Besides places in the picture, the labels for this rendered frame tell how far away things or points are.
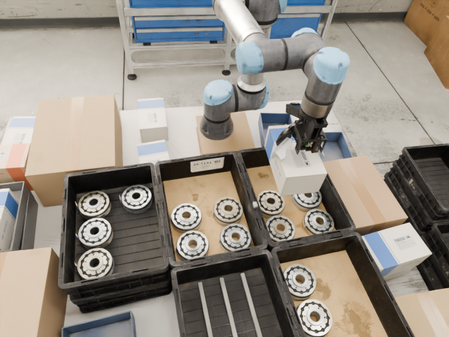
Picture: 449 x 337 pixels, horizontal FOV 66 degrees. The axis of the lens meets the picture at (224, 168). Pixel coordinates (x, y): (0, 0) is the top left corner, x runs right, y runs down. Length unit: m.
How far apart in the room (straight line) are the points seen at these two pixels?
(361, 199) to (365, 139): 1.59
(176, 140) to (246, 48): 0.87
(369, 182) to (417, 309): 0.47
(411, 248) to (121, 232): 0.96
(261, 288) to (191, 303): 0.22
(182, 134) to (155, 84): 1.48
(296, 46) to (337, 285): 0.73
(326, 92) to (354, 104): 2.38
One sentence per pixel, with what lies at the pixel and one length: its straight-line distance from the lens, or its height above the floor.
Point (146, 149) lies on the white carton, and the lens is 1.47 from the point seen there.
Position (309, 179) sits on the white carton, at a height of 1.12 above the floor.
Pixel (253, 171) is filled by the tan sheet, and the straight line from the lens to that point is 1.35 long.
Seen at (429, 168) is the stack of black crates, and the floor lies 0.49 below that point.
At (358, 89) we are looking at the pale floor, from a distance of 3.39.
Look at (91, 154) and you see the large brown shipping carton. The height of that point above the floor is 0.90.
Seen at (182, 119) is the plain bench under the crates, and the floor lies 0.70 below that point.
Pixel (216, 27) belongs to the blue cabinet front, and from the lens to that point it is 2.97.
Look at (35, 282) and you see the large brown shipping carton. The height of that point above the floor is 0.90.
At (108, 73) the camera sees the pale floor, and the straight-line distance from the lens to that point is 3.26.
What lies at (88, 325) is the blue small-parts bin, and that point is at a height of 0.74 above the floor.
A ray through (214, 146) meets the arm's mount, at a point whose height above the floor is 0.78.
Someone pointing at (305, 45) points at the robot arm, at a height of 1.44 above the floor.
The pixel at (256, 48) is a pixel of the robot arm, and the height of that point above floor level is 1.44.
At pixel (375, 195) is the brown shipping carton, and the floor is 0.86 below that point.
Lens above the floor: 1.88
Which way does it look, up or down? 51 degrees down
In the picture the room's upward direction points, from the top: 6 degrees clockwise
